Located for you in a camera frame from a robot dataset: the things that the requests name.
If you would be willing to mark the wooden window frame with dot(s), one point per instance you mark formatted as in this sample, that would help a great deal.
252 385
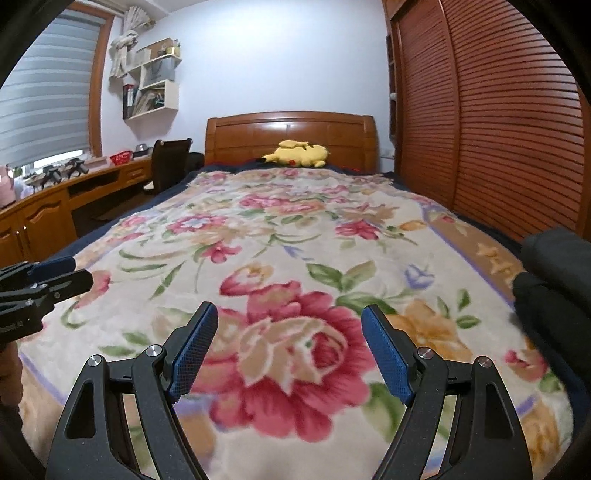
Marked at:
97 92

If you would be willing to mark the white wall shelf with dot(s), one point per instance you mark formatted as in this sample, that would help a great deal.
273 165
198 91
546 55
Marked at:
171 97

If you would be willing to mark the wooden desk with cabinets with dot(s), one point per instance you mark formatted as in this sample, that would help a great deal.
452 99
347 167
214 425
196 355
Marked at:
41 217

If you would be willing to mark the wooden bed headboard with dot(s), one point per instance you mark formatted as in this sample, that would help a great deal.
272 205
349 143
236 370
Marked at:
240 138

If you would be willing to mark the black jacket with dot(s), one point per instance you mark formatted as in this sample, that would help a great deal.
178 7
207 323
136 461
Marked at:
549 300

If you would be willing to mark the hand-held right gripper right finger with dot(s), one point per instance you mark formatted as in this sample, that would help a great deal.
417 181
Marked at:
388 355

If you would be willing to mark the floral blanket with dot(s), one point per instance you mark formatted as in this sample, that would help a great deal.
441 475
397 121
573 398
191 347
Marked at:
295 240

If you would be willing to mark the stack of papers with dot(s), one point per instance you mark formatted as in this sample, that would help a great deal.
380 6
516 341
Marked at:
150 100

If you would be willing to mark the black bag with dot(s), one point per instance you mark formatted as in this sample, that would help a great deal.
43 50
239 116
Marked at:
196 161

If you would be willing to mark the beige tied curtain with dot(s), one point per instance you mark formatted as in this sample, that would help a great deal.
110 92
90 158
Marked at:
122 50

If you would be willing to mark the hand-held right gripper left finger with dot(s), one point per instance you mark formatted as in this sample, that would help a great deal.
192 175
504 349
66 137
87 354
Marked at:
191 355

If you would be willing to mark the metal pot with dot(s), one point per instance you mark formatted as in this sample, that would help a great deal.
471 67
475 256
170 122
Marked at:
141 149

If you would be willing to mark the dark folded cloth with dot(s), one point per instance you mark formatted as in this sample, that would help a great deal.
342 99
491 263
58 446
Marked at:
558 254

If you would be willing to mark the red basket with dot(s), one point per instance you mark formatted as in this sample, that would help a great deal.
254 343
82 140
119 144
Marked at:
121 158

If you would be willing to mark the yellow plush toy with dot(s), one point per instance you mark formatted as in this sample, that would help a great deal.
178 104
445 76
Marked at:
300 156

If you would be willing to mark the wooden louvered wardrobe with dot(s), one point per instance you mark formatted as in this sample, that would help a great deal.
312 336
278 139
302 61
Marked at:
498 115

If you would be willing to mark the black binder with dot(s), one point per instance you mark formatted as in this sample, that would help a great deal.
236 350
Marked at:
128 102

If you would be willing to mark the grey window blind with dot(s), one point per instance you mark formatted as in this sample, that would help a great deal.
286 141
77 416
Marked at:
46 92

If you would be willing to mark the person's left hand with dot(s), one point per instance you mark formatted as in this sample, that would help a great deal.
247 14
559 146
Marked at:
9 374

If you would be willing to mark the dark wooden chair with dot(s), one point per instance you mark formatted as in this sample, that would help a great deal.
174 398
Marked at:
171 161

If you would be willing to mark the black tripod-shaped device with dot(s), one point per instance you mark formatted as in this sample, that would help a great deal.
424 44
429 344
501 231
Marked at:
48 176
76 167

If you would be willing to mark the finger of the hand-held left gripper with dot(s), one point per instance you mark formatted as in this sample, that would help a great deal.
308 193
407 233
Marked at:
69 284
51 266

